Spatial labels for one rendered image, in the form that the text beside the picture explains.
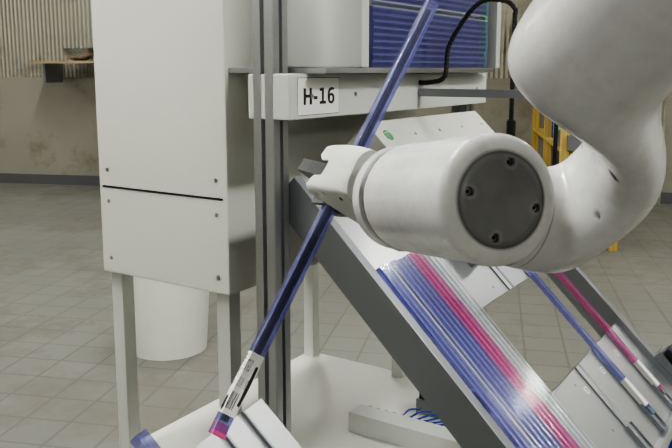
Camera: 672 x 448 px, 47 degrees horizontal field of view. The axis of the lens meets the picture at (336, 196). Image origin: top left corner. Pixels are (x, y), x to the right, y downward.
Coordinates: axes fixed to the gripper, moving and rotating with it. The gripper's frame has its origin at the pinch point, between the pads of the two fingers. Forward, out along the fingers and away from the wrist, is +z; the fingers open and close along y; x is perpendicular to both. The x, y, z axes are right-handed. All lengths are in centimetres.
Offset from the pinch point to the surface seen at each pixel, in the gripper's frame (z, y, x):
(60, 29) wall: 911, 126, -147
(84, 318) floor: 389, -23, 70
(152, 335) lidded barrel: 308, -47, 53
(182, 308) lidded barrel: 303, -52, 35
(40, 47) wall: 928, 135, -119
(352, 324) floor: 329, -144, 0
